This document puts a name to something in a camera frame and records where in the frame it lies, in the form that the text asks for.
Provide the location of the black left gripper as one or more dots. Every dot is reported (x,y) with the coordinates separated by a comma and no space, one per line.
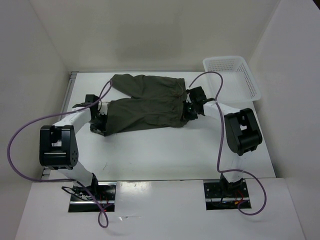
(101,129)

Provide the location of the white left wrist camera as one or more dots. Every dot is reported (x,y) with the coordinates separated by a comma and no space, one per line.
(103,108)

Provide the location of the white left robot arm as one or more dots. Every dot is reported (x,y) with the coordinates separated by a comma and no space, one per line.
(58,149)

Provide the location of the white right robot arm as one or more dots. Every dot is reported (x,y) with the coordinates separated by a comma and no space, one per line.
(240,135)

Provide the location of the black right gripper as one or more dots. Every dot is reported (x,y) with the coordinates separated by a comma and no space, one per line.
(186,115)

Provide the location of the olive green shorts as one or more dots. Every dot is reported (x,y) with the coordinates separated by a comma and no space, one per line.
(152,102)

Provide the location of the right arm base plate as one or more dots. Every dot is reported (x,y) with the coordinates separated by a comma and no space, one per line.
(216,199)

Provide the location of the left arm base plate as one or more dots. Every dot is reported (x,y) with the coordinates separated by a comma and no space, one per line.
(81,202)

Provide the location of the white plastic basket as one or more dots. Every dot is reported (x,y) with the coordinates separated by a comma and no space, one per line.
(233,74)

